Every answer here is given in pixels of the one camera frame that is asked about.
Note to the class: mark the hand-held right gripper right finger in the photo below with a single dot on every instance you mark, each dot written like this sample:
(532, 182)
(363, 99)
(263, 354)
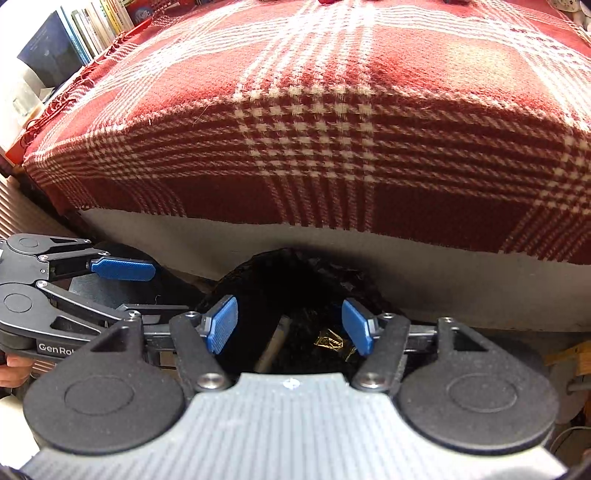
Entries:
(358, 325)

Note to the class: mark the large dark blue book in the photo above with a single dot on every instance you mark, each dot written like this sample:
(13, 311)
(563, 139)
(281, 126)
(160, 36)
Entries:
(53, 50)

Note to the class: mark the grey mattress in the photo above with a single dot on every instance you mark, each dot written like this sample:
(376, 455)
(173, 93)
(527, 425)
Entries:
(461, 286)

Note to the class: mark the gold foil wrapper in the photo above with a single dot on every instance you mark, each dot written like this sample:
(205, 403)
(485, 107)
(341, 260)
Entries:
(330, 342)

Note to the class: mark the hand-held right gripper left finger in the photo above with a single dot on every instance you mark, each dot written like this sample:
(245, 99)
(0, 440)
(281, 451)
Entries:
(221, 325)

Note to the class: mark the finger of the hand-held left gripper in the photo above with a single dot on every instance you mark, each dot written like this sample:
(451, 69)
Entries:
(124, 270)
(83, 302)

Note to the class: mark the red plaid blanket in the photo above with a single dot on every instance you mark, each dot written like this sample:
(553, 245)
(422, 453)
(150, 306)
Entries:
(323, 138)

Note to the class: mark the wooden frame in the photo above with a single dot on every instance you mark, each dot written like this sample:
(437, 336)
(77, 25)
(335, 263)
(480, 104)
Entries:
(570, 353)

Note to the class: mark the person's left hand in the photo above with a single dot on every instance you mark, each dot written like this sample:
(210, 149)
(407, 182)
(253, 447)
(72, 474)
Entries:
(14, 371)

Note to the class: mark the pink ribbed suitcase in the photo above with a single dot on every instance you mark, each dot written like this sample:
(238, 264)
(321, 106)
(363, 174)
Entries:
(27, 207)

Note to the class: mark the grey paper tube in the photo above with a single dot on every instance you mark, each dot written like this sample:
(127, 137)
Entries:
(272, 346)

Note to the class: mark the row of books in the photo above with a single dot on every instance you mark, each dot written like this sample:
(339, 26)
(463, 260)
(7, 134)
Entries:
(106, 23)

